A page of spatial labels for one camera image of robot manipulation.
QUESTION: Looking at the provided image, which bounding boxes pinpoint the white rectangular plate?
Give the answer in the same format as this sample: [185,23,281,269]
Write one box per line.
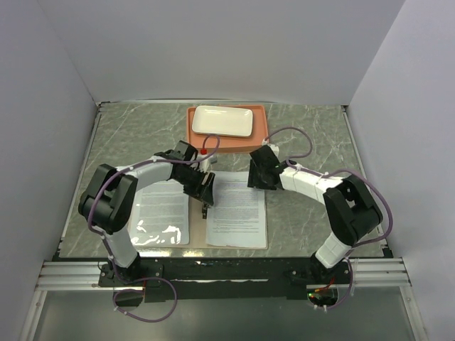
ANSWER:
[191,105,253,137]

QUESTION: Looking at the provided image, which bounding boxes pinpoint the aluminium frame rail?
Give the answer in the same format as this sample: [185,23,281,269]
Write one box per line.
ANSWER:
[339,104,427,341]

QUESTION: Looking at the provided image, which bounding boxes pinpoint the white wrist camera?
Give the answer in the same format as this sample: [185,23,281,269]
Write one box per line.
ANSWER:
[197,148,218,173]
[262,139,279,157]

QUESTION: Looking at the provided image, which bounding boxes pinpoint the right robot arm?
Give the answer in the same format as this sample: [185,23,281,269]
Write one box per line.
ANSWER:
[247,144,383,283]

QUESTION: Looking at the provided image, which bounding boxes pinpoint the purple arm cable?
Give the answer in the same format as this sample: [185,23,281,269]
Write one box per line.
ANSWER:
[264,126,394,249]
[87,134,221,264]

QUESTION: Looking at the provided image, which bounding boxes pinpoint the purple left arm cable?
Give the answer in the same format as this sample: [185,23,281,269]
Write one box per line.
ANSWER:
[87,134,221,264]

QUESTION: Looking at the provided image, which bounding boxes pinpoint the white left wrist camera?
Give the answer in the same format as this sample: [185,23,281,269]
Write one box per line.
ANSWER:
[197,148,218,173]

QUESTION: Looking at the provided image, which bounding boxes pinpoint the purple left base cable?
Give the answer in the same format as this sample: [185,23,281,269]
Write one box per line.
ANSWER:
[112,276,178,323]

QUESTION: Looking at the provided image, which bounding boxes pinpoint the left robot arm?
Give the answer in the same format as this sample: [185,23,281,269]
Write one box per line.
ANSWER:
[78,141,215,286]

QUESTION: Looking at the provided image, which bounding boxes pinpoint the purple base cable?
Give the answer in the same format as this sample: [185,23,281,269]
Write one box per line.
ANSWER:
[312,259,356,313]
[112,276,178,323]

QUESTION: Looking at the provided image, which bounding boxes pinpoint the white printed paper sheet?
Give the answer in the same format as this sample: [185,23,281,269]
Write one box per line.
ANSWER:
[129,180,190,248]

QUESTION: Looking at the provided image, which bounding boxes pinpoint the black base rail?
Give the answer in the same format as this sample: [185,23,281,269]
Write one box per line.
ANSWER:
[98,257,350,303]

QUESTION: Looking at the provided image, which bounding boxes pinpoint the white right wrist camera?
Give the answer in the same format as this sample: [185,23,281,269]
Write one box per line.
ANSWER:
[262,139,279,157]

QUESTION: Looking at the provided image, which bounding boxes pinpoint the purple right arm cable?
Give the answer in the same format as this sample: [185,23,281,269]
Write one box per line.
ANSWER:
[264,126,394,249]

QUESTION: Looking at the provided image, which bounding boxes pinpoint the tan paper folder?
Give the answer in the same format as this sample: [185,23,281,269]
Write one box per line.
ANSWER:
[127,170,268,251]

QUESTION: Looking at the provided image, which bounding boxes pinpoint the white printed paper sheets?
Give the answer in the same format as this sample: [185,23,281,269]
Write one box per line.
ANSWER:
[206,171,267,249]

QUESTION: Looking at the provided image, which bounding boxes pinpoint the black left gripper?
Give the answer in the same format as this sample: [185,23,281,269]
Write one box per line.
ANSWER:
[175,167,216,206]

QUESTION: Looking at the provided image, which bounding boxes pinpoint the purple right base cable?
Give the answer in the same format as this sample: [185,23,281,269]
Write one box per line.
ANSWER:
[312,259,356,313]

